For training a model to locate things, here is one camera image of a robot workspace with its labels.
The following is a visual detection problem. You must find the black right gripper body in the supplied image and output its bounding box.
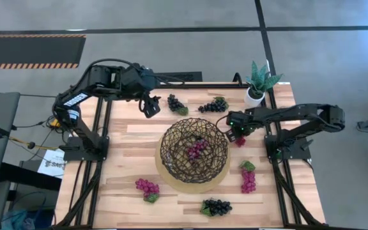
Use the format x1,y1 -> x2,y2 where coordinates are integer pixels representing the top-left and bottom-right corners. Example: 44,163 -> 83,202
225,110 -> 252,135

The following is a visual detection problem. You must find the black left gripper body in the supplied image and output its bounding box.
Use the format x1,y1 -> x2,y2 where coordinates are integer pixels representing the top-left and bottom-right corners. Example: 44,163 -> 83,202
142,93 -> 162,114

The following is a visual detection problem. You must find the black grape bunch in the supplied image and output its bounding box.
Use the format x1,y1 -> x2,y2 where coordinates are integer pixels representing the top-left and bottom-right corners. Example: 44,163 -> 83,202
197,96 -> 230,114
167,93 -> 190,116
199,197 -> 233,217

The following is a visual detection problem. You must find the dark woven wicker basket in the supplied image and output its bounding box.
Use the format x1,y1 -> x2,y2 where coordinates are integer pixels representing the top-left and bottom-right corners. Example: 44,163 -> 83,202
160,118 -> 229,185

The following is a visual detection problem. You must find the potted plant white pot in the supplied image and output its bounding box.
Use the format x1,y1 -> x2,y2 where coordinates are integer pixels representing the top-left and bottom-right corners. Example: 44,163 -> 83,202
243,60 -> 284,108

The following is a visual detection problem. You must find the black floor vent grille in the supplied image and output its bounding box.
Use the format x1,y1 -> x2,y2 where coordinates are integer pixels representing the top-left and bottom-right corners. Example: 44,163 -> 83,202
154,72 -> 203,83

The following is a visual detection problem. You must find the round tan woven placemat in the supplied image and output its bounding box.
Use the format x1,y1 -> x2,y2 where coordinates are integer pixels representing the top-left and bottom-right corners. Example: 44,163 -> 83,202
154,137 -> 232,195

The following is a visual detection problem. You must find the white printed paper sheet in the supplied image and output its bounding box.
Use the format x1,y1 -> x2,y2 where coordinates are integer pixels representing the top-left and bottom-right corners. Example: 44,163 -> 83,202
37,148 -> 67,179

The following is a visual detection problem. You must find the black hazard-striped floor mat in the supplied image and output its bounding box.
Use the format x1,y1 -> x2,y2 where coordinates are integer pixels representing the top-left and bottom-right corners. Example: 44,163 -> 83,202
0,34 -> 87,70

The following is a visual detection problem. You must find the blue plastic bag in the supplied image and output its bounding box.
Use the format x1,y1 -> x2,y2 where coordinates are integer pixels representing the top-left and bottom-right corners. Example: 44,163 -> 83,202
0,209 -> 36,230

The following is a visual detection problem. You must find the black aluminium table frame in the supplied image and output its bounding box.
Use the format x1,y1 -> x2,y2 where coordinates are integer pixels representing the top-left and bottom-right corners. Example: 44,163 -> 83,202
52,82 -> 327,229

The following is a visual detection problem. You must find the yellow cable bundle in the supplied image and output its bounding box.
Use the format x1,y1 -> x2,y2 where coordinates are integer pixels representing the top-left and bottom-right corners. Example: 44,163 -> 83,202
8,118 -> 62,152

